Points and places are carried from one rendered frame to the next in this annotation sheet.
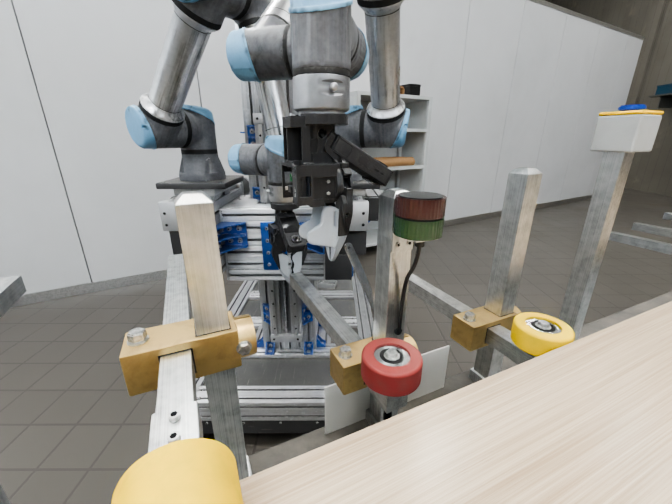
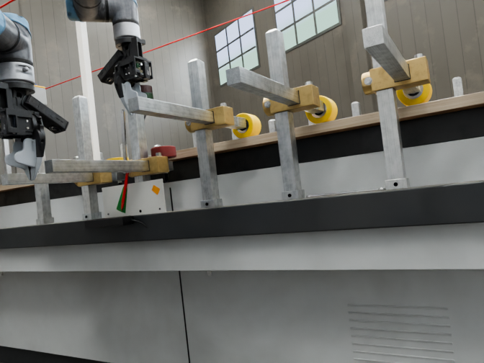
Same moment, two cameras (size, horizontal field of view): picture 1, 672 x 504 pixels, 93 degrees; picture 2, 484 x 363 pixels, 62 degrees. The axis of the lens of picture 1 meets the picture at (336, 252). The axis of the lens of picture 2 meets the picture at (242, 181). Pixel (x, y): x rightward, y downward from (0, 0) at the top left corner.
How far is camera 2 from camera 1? 1.52 m
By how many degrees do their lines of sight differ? 124
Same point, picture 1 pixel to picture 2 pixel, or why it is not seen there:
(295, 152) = (140, 55)
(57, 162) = not seen: outside the picture
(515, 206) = (86, 112)
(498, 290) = (90, 156)
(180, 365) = not seen: hidden behind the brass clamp
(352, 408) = (152, 201)
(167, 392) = not seen: hidden behind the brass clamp
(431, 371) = (111, 201)
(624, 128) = (41, 93)
